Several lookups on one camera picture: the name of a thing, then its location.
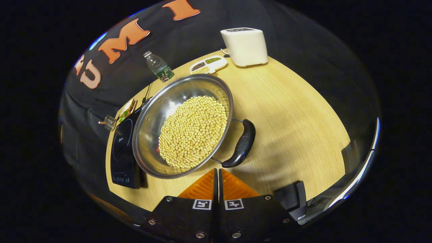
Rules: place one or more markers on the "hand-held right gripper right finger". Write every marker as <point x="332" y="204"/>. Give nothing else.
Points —
<point x="222" y="219"/>

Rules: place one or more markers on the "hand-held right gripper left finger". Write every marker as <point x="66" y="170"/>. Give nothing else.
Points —
<point x="212" y="219"/>

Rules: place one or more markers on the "pile of yellow soybeans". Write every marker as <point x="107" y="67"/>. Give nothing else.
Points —
<point x="192" y="131"/>

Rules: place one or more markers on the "black induction cooktop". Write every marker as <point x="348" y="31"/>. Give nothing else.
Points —
<point x="121" y="152"/>

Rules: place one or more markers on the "sandwich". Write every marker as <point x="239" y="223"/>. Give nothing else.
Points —
<point x="125" y="111"/>

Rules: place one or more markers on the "white divided bean dish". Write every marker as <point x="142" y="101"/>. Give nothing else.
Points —
<point x="218" y="64"/>

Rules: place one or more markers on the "clear plastic water bottle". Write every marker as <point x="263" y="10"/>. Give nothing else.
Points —
<point x="160" y="67"/>

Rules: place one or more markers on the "white toaster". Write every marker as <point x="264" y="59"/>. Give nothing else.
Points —
<point x="246" y="47"/>

